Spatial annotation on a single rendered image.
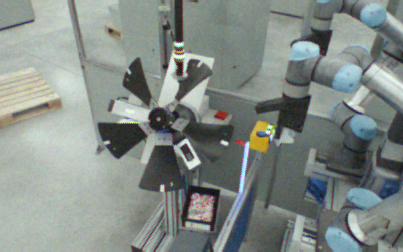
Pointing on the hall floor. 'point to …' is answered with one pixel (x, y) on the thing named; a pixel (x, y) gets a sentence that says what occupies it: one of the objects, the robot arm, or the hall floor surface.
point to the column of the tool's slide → (162, 46)
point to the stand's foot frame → (152, 238)
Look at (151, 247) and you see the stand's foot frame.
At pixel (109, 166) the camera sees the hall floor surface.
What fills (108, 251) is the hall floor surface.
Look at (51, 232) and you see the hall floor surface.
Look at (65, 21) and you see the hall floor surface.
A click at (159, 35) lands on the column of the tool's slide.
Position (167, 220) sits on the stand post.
